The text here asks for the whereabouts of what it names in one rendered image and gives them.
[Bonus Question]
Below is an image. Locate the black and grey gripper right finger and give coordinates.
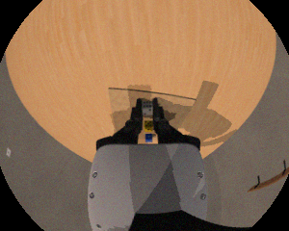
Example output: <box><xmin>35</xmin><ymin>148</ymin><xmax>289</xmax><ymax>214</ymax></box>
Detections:
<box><xmin>152</xmin><ymin>98</ymin><xmax>200</xmax><ymax>152</ymax></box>

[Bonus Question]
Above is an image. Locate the blue die with white pips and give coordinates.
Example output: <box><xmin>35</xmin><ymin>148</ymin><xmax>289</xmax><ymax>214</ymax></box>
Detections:
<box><xmin>145</xmin><ymin>134</ymin><xmax>152</xmax><ymax>142</ymax></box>

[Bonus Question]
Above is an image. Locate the yellow die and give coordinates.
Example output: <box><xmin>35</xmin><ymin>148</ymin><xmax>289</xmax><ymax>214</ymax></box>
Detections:
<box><xmin>144</xmin><ymin>120</ymin><xmax>153</xmax><ymax>132</ymax></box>

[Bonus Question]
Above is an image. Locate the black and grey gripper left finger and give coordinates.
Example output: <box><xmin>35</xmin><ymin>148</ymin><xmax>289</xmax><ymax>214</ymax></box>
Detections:
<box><xmin>96</xmin><ymin>98</ymin><xmax>143</xmax><ymax>150</ymax></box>

